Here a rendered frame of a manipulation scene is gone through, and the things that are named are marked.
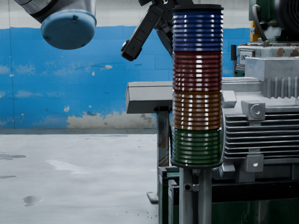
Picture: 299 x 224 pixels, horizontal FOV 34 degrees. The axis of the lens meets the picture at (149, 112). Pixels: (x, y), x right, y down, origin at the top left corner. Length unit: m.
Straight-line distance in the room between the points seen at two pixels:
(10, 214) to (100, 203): 0.20
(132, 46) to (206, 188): 0.39
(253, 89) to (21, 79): 6.00
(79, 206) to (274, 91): 0.53
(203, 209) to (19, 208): 0.64
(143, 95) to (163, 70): 5.45
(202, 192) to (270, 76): 0.34
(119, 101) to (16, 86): 1.40
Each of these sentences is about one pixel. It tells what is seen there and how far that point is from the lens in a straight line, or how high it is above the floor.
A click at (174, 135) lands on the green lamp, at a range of 0.58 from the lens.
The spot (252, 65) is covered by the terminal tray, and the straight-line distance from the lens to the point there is 0.93.
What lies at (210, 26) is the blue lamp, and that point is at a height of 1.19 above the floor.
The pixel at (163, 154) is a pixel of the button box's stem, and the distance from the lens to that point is 1.16.
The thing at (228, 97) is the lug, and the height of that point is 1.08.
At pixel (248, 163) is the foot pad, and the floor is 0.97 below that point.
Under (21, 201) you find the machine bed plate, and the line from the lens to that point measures 1.22.
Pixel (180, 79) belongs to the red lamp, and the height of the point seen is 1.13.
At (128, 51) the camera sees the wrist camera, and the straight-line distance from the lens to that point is 0.91.
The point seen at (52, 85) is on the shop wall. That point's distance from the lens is 6.69.
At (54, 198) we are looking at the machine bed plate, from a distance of 1.22.
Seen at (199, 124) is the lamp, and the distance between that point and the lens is 0.56.
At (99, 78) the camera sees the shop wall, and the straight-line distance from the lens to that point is 6.59.
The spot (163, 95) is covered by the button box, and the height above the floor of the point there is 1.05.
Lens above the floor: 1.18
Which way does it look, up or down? 8 degrees down
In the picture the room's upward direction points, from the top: straight up
